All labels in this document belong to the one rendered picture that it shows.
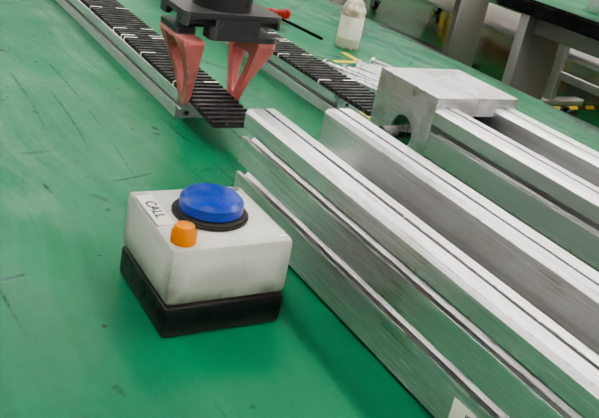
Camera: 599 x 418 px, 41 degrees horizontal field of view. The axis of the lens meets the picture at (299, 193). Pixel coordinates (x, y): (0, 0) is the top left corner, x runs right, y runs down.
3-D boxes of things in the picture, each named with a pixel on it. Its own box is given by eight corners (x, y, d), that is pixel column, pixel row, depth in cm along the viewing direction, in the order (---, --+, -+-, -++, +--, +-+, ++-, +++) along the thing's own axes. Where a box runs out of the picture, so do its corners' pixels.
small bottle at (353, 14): (360, 48, 127) (377, -27, 123) (354, 53, 124) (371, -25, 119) (339, 43, 128) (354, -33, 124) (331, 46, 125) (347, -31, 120)
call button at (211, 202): (167, 209, 51) (170, 181, 50) (224, 206, 53) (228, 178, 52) (191, 240, 48) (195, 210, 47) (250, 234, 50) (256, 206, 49)
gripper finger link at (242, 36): (265, 116, 81) (281, 24, 78) (199, 116, 78) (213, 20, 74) (236, 93, 86) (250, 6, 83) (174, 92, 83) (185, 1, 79)
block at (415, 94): (340, 157, 81) (361, 65, 77) (436, 153, 88) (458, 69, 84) (392, 195, 74) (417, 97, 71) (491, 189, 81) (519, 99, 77)
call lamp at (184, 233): (166, 235, 47) (168, 217, 46) (190, 233, 47) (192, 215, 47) (176, 248, 45) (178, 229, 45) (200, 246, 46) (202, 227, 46)
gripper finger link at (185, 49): (242, 116, 80) (258, 22, 76) (175, 116, 76) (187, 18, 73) (215, 93, 85) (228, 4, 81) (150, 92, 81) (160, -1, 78)
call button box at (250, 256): (118, 271, 54) (127, 185, 51) (248, 258, 59) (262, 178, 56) (160, 340, 47) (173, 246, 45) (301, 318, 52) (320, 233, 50)
